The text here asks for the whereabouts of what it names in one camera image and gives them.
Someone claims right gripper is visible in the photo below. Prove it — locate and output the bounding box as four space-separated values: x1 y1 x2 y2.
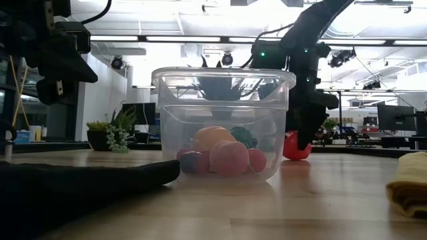
287 43 340 151

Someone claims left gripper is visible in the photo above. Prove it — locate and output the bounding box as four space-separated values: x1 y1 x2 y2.
19 0 99 106

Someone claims red toy bell pepper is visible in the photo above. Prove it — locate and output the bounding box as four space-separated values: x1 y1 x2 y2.
282 130 314 161

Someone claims small red toy cherry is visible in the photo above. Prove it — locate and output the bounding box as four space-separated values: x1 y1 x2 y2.
247 148 268 173
175 147 193 161

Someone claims pink toy peach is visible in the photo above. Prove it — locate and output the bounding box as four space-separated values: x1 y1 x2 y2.
209 140 250 177

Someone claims orange toy vegetable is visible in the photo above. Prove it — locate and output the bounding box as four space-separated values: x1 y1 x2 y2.
191 125 238 153

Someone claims dark red toy cherry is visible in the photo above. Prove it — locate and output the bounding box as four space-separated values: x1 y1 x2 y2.
179 150 211 175

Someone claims clear plastic tupperware container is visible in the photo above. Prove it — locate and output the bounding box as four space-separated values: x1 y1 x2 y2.
151 66 297 186

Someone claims yellow wooden stick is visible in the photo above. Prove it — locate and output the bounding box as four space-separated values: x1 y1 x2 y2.
9 55 30 129

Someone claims white cup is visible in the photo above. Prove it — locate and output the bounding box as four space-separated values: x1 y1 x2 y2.
29 125 43 141

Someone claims succulent plant in dark pot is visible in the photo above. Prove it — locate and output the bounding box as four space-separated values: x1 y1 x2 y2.
85 106 138 154

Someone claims blue box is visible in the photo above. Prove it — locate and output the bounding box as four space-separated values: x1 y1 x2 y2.
15 130 31 144

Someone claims black computer monitor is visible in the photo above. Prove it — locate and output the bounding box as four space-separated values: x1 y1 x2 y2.
377 104 416 132
121 102 157 126

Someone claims snake plant in white pot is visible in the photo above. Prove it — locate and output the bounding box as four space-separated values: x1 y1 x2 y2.
186 55 250 121

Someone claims black cloth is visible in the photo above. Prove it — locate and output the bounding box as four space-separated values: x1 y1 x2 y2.
0 159 181 240

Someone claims yellow cloth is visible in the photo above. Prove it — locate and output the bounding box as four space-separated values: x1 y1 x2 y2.
386 151 427 219

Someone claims black hanging camera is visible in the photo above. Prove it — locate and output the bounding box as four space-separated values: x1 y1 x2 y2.
110 55 124 70
221 51 234 67

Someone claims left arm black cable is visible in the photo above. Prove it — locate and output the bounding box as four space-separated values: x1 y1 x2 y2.
81 0 113 26

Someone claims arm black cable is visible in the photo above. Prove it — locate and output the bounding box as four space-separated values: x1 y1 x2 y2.
81 0 113 26
240 22 296 69

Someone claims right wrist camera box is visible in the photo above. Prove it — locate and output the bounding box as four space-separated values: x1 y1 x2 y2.
250 40 288 70

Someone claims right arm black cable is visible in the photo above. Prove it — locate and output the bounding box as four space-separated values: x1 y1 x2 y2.
240 22 296 69

